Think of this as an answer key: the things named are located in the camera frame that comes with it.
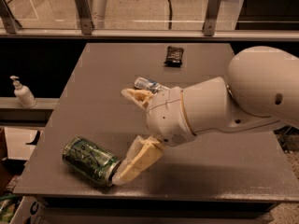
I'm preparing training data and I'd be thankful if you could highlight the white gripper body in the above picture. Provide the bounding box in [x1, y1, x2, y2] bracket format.
[146, 87, 196, 147]

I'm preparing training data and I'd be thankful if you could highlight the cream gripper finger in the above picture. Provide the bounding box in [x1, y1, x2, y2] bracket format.
[112, 135, 165, 186]
[121, 88, 154, 110]

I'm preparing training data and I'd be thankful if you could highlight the green soda can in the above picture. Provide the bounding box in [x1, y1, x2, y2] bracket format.
[62, 136, 121, 187]

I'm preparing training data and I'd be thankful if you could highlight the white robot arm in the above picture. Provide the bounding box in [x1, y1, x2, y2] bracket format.
[112, 46, 299, 185]

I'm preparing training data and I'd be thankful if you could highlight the silver redbull can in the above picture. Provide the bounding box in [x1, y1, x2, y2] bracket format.
[134, 77, 167, 93]

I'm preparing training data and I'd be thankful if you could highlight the black snack packet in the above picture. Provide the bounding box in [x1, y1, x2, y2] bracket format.
[164, 46, 184, 67]

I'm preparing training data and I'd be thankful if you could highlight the white pump bottle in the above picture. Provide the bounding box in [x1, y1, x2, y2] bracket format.
[10, 76, 36, 108]

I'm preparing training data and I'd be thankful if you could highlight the white cardboard box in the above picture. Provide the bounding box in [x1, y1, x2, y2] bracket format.
[9, 196, 43, 224]

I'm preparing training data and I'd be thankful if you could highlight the metal railing post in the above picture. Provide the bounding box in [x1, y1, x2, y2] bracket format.
[203, 0, 221, 36]
[75, 0, 93, 35]
[0, 0, 21, 34]

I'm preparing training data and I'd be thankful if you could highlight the metal railing post right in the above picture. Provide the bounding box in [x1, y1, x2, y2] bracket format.
[203, 0, 221, 36]

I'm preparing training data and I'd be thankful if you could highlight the metal railing post far left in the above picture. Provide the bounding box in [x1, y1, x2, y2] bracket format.
[0, 0, 21, 34]

